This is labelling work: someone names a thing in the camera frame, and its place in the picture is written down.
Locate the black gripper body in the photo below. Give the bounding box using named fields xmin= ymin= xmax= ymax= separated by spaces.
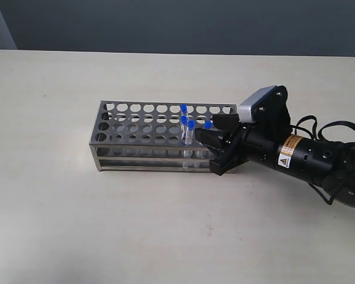
xmin=209 ymin=85 xmax=292 ymax=176

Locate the stainless steel test tube rack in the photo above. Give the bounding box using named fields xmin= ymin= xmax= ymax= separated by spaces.
xmin=89 ymin=100 xmax=244 ymax=175

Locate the blue capped tube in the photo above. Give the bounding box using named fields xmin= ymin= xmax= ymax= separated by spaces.
xmin=194 ymin=121 xmax=212 ymax=168
xmin=180 ymin=115 xmax=189 ymax=144
xmin=180 ymin=104 xmax=188 ymax=117
xmin=183 ymin=120 xmax=195 ymax=159

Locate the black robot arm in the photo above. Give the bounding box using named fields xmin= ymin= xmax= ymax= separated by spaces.
xmin=195 ymin=85 xmax=355 ymax=208

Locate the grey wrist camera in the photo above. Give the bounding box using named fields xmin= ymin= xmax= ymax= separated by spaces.
xmin=237 ymin=85 xmax=277 ymax=124

